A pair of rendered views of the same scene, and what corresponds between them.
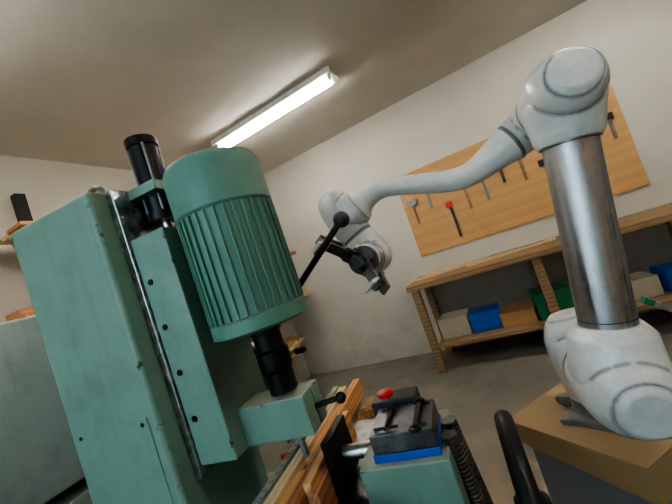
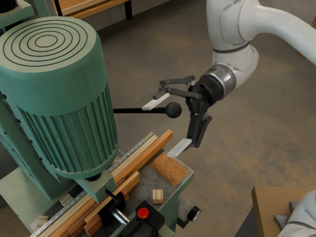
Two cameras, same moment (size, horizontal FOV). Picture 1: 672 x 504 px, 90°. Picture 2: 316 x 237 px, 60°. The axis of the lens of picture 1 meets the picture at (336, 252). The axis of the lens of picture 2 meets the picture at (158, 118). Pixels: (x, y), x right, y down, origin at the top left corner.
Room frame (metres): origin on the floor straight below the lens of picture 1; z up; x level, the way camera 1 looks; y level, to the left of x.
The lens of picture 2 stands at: (0.33, -0.16, 1.76)
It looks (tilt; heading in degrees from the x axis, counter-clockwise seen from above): 49 degrees down; 24
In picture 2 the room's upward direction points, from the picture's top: straight up
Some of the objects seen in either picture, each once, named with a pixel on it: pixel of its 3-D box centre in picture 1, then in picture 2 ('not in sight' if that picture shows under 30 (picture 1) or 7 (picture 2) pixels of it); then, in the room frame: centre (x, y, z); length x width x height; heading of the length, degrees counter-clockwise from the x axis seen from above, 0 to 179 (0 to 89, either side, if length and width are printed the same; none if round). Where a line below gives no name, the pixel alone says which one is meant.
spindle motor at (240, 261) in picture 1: (237, 246); (68, 106); (0.62, 0.17, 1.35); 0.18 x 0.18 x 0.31
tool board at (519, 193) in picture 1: (504, 181); not in sight; (3.27, -1.76, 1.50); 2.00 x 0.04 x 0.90; 65
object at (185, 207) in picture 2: not in sight; (179, 209); (0.83, -0.05, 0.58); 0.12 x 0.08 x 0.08; 72
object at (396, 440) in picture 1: (403, 417); (143, 231); (0.56, -0.02, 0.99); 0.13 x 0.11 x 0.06; 162
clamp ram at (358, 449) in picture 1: (356, 450); (119, 216); (0.58, 0.08, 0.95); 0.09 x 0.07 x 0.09; 162
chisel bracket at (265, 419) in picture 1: (284, 415); (91, 177); (0.63, 0.19, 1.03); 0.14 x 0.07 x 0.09; 72
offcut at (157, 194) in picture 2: not in sight; (157, 196); (0.70, 0.00, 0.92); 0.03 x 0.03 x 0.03; 25
